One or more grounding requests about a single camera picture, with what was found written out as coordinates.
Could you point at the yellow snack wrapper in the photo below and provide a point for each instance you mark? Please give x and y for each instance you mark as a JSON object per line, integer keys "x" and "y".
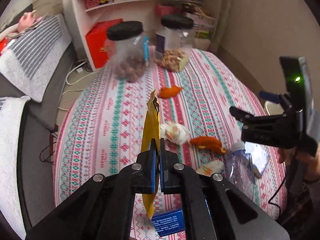
{"x": 151, "y": 130}

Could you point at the person's right hand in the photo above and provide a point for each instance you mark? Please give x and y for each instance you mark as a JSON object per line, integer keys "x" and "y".
{"x": 312, "y": 163}

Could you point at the plastic jar with pistachios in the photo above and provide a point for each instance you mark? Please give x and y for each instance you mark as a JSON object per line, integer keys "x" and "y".
{"x": 174, "y": 42}

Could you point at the grey sofa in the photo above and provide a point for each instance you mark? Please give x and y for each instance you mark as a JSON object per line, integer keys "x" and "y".
{"x": 34, "y": 177}

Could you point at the clear plastic water bottle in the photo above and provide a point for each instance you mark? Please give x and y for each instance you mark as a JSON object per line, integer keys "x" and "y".
{"x": 239, "y": 169}

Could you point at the white trash bin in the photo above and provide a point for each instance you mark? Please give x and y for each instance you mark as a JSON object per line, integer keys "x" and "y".
{"x": 272, "y": 108}

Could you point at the pile of papers and folders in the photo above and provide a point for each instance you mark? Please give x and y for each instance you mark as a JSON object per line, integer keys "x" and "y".
{"x": 204, "y": 23}

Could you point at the pink plastic basket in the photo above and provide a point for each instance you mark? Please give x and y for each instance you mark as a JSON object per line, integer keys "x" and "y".
{"x": 162, "y": 10}

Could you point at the striped quilted sofa cover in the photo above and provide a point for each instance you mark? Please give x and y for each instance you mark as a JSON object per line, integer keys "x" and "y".
{"x": 31, "y": 60}

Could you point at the printed tissue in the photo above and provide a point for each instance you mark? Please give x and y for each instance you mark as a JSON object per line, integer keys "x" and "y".
{"x": 176, "y": 133}

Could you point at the white paper cup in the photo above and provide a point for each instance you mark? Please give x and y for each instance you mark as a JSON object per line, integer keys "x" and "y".
{"x": 213, "y": 167}

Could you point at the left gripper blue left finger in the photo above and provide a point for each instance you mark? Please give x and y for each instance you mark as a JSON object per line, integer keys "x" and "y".
{"x": 150, "y": 168}

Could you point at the pink plush toy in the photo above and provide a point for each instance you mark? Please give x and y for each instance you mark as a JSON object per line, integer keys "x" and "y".
{"x": 27, "y": 20}

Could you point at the dark blue box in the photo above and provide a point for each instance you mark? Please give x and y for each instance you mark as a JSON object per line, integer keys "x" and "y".
{"x": 169, "y": 223}

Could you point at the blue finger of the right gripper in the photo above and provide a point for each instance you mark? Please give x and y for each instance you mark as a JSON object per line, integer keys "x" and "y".
{"x": 267, "y": 96}
{"x": 244, "y": 117}

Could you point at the red gift box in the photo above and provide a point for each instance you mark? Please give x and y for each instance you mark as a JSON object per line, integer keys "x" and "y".
{"x": 96, "y": 39}

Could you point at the orange peel piece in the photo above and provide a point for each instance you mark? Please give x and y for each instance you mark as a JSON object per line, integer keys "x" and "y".
{"x": 169, "y": 92}

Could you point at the blue snack box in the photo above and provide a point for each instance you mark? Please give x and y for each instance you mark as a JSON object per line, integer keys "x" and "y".
{"x": 259, "y": 158}

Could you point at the plastic jar with dark nuts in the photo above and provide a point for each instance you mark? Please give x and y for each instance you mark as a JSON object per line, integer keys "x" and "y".
{"x": 127, "y": 47}

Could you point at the grey curtain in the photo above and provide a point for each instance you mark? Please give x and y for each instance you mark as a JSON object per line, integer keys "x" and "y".
{"x": 221, "y": 25}

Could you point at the patterned tablecloth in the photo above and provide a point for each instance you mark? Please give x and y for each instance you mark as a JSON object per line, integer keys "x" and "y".
{"x": 102, "y": 132}

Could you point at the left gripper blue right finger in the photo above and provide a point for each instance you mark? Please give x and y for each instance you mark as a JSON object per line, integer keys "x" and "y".
{"x": 170, "y": 177}

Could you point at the orange red cushion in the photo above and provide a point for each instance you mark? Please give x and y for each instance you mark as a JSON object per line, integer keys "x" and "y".
{"x": 3, "y": 44}

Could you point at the striped seat cover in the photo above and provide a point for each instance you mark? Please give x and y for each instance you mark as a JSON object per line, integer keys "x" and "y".
{"x": 11, "y": 118}

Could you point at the white shelf unit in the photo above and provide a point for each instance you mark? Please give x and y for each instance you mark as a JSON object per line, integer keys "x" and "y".
{"x": 129, "y": 10}

